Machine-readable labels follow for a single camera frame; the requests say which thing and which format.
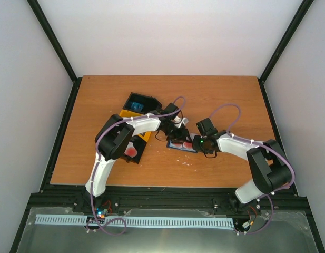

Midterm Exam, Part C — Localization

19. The blue card stack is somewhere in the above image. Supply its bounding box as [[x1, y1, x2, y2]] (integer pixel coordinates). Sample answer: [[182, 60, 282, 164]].
[[131, 102, 144, 112]]

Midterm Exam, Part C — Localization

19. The black bin with blue cards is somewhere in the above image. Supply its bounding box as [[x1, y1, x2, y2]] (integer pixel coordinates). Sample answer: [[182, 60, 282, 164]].
[[123, 92, 162, 114]]

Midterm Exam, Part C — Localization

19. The red card stack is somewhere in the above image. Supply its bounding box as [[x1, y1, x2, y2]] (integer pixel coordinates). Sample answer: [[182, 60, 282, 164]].
[[124, 142, 137, 158]]

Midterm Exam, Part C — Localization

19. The metal base plate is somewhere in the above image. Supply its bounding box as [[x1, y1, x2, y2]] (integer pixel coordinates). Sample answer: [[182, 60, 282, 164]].
[[16, 208, 318, 252]]

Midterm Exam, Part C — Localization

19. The black frame post left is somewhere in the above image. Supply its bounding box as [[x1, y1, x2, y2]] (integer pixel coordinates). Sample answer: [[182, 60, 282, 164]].
[[27, 0, 83, 84]]

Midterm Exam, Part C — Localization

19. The light blue cable duct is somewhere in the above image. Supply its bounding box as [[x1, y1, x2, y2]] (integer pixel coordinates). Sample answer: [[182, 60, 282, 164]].
[[34, 214, 234, 230]]

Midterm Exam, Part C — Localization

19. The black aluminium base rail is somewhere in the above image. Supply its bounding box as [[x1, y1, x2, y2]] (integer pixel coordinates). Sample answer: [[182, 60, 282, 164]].
[[24, 186, 312, 218]]

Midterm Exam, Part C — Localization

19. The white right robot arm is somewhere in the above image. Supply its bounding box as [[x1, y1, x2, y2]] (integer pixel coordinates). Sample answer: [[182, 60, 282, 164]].
[[192, 118, 295, 204]]

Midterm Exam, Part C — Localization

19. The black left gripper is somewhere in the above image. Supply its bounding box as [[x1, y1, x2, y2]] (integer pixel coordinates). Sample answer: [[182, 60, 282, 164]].
[[164, 123, 192, 145]]

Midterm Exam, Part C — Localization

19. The blue card holder wallet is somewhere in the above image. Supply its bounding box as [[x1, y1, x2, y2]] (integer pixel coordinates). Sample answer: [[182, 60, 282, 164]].
[[166, 137, 198, 153]]

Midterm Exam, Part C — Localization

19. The black bin with red cards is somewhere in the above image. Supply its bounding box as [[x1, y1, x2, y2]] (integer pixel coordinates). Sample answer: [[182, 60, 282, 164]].
[[121, 135, 147, 164]]

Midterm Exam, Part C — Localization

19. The black frame post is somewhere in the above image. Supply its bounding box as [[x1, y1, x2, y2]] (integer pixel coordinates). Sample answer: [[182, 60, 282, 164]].
[[27, 0, 83, 84], [259, 0, 314, 82]]

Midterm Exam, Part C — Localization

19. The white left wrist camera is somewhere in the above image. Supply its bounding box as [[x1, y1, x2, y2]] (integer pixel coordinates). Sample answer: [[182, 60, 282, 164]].
[[173, 116, 189, 128]]

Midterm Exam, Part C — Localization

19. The yellow bin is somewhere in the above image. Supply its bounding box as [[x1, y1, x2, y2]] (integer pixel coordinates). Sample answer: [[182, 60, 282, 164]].
[[119, 109, 151, 142]]

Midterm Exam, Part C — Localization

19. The black frame post right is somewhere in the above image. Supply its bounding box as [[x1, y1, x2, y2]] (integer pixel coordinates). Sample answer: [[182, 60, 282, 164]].
[[259, 0, 314, 82]]

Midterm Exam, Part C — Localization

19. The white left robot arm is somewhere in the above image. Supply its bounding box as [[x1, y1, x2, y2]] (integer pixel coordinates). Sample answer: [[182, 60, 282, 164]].
[[84, 103, 191, 212]]

